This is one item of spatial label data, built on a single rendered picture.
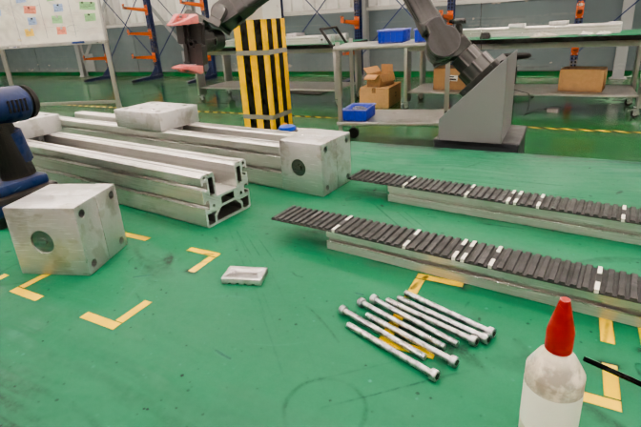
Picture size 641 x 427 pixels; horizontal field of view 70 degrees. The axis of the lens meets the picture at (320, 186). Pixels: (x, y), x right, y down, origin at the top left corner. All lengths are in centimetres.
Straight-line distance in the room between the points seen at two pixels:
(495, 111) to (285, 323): 78
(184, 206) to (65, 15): 580
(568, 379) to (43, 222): 58
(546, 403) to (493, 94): 84
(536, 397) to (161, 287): 42
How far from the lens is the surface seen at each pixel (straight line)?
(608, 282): 54
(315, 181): 81
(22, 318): 63
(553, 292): 55
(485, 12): 833
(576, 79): 551
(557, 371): 36
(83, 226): 66
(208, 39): 127
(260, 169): 90
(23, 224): 70
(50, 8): 659
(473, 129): 115
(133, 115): 113
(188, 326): 52
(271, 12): 410
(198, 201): 73
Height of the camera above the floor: 107
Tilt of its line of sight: 20 degrees down
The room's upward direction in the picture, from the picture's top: 3 degrees counter-clockwise
